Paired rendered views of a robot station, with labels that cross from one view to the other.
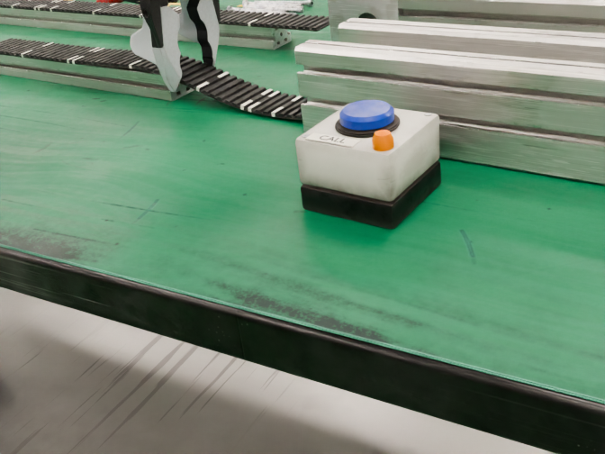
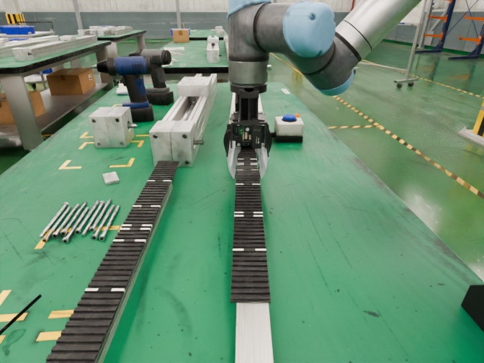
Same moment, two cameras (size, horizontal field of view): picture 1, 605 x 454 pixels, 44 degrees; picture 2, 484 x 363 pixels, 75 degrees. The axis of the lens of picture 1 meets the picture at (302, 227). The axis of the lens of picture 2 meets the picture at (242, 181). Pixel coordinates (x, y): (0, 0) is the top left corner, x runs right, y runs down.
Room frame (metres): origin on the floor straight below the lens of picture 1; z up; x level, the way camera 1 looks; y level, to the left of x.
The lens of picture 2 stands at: (1.21, 0.60, 1.13)
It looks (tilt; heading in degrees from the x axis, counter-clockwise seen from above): 28 degrees down; 232
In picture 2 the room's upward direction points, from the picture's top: straight up
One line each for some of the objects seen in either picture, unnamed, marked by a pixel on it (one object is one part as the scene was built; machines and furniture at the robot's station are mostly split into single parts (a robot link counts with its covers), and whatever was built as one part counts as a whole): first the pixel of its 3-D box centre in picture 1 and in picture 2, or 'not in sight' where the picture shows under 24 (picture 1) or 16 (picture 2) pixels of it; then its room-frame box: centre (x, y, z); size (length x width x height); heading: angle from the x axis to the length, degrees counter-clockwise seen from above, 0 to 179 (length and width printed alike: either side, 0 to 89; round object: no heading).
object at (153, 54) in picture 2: not in sight; (149, 76); (0.66, -0.74, 0.89); 0.20 x 0.08 x 0.22; 130
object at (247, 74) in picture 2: not in sight; (250, 72); (0.81, 0.11, 1.03); 0.08 x 0.08 x 0.05
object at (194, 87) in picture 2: not in sight; (195, 89); (0.59, -0.48, 0.87); 0.16 x 0.11 x 0.07; 52
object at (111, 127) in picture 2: not in sight; (117, 127); (0.94, -0.35, 0.83); 0.11 x 0.10 x 0.10; 145
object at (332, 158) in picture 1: (375, 155); (285, 128); (0.52, -0.06, 0.81); 0.10 x 0.08 x 0.06; 142
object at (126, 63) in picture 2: not in sight; (124, 90); (0.84, -0.55, 0.89); 0.20 x 0.08 x 0.22; 159
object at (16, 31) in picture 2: not in sight; (32, 59); (0.55, -5.42, 0.50); 1.03 x 0.55 x 1.01; 62
